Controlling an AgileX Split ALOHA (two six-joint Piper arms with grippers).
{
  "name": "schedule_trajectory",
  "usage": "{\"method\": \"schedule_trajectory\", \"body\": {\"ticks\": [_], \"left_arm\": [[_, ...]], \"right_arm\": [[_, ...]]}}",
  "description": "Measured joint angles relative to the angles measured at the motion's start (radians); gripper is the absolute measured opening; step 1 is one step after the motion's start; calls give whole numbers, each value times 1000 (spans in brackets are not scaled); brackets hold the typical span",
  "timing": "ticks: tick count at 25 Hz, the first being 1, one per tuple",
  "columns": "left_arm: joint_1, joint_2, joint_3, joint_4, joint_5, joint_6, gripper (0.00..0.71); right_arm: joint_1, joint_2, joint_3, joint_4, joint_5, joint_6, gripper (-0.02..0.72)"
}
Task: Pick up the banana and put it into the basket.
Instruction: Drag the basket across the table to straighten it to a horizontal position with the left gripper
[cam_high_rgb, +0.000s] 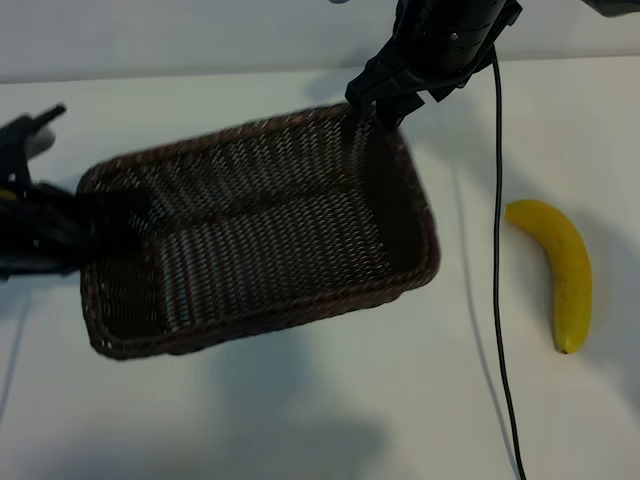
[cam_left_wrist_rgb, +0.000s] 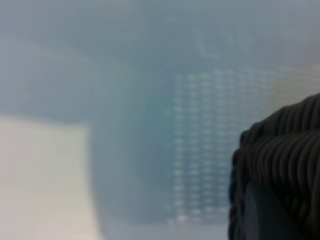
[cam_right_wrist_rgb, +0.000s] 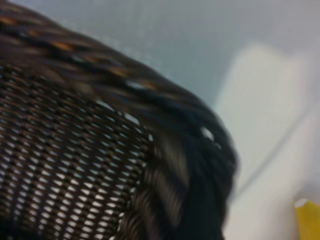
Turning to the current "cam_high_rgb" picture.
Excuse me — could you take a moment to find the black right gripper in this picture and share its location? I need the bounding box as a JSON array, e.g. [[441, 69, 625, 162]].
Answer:
[[345, 0, 524, 129]]

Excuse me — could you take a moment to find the dark brown woven basket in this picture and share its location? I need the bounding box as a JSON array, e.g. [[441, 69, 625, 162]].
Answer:
[[76, 102, 443, 362]]

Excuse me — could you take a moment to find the yellow banana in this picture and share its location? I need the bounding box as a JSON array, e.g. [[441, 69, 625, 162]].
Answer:
[[504, 198, 594, 356]]

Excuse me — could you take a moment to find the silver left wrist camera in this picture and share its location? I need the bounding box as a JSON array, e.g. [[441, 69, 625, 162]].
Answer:
[[27, 122, 57, 159]]

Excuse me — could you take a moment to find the black knurled cable plug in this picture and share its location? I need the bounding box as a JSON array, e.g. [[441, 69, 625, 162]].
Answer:
[[27, 103, 68, 127]]

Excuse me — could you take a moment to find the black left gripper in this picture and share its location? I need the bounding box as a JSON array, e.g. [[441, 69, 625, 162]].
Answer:
[[0, 169, 154, 281]]

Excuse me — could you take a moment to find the thin black hanging cable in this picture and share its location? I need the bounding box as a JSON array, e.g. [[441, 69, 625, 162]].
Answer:
[[492, 44, 527, 480]]

